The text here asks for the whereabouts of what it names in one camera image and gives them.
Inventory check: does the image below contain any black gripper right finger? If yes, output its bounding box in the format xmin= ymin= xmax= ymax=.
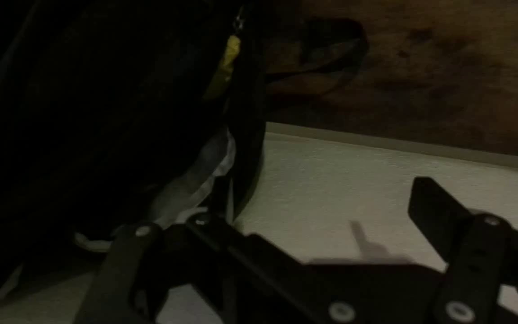
xmin=407 ymin=174 xmax=518 ymax=324

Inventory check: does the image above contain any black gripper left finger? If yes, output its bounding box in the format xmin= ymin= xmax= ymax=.
xmin=76 ymin=176 xmax=334 ymax=324

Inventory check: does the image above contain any yellow fabric pouch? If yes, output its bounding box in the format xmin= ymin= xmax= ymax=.
xmin=202 ymin=32 xmax=245 ymax=104

